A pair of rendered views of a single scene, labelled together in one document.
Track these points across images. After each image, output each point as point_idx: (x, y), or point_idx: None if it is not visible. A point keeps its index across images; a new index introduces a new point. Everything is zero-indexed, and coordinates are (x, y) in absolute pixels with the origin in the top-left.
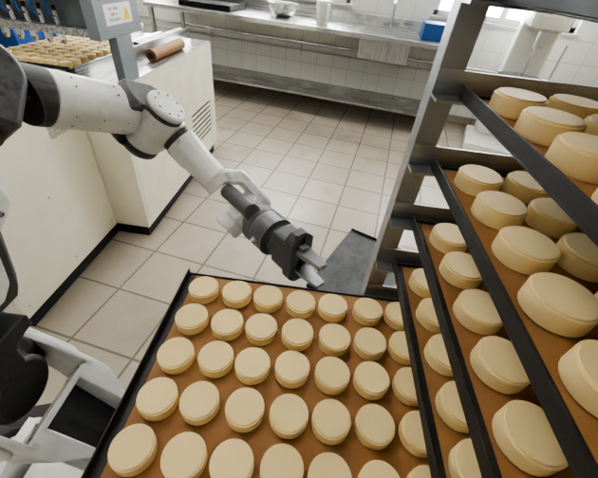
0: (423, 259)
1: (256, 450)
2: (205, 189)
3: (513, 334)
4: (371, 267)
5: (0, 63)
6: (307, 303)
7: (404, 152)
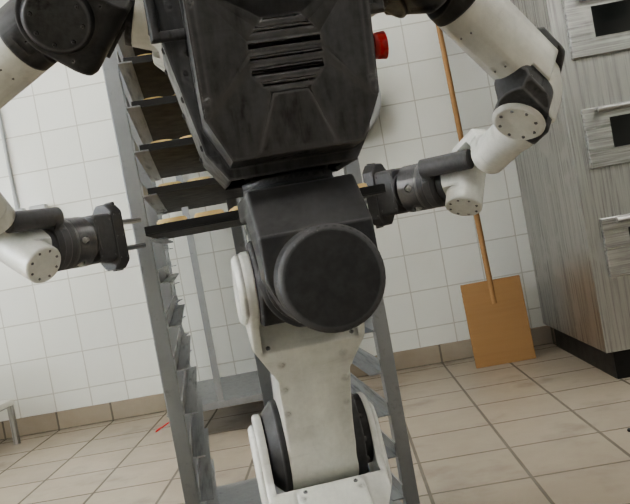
0: (184, 141)
1: None
2: (5, 219)
3: None
4: (143, 209)
5: None
6: None
7: (111, 108)
